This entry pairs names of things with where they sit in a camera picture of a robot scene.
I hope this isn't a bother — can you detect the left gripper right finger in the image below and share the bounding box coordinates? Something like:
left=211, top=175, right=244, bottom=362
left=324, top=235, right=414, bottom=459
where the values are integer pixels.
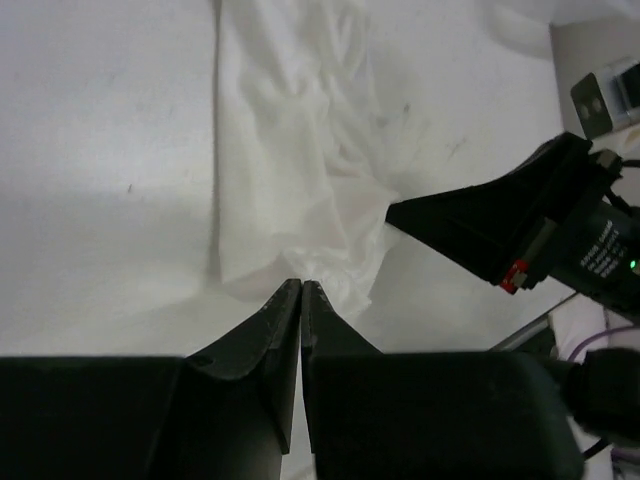
left=301, top=281, right=585, bottom=479

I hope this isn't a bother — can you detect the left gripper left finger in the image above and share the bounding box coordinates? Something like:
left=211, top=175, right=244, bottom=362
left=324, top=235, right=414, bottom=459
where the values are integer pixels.
left=1, top=280, right=302, bottom=479

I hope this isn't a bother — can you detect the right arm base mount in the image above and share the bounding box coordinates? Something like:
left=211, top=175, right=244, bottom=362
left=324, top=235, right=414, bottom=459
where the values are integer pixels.
left=555, top=57, right=639, bottom=140

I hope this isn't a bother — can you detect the white tank top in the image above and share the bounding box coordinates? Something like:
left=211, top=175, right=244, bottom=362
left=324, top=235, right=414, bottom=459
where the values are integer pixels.
left=211, top=1, right=561, bottom=323

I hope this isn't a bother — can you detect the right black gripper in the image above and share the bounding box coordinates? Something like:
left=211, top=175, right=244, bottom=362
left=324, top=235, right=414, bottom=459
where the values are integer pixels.
left=385, top=132, right=639, bottom=310

